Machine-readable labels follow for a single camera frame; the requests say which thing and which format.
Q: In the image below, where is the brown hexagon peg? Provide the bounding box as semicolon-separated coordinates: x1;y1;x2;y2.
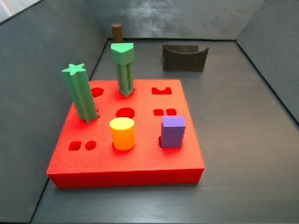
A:
111;24;123;43

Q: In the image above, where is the red foam peg board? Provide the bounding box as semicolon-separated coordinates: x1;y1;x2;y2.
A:
47;80;205;188

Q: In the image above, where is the purple rectangular peg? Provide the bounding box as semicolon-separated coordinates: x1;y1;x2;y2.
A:
160;115;186;148

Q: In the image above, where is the yellow orange cylinder peg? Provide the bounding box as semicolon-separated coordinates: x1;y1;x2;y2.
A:
108;117;136;151

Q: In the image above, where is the black curved block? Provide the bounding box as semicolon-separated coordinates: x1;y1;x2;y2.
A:
163;45;210;72

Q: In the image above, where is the green triangular peg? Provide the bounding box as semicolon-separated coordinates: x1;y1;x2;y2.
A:
111;43;135;97

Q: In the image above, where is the green star peg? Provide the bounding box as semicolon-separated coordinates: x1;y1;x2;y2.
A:
62;63;99;123

